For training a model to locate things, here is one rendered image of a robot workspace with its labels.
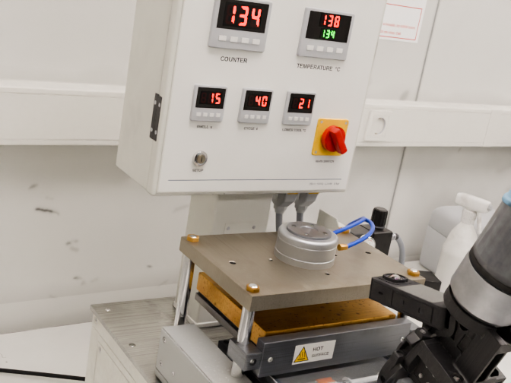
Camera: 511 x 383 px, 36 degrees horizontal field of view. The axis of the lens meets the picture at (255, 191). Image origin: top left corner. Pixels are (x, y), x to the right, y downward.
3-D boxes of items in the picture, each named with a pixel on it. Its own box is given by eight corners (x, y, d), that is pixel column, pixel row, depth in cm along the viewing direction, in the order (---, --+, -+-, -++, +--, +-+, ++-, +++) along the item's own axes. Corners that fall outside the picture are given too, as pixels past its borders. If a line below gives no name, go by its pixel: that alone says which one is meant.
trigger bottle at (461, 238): (423, 293, 181) (449, 192, 174) (440, 286, 187) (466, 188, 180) (457, 308, 175) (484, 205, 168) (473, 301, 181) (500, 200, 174)
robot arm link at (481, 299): (453, 245, 74) (509, 242, 79) (431, 280, 77) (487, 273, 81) (503, 302, 69) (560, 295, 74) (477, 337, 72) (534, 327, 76)
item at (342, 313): (194, 299, 105) (204, 233, 102) (324, 286, 117) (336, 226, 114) (261, 363, 91) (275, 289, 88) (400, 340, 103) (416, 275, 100)
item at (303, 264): (151, 279, 108) (163, 191, 105) (326, 264, 125) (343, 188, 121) (239, 368, 89) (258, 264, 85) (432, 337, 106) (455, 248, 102)
